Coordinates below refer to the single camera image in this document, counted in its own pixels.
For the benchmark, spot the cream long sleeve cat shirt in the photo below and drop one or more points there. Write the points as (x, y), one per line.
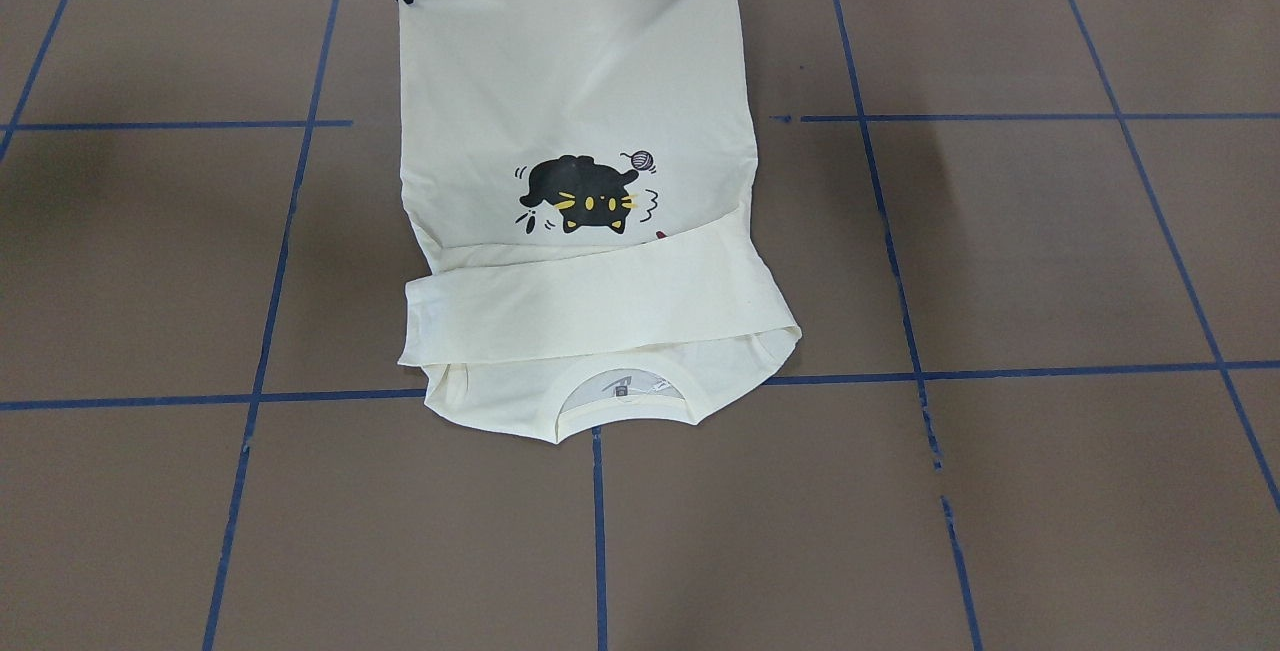
(579, 176)

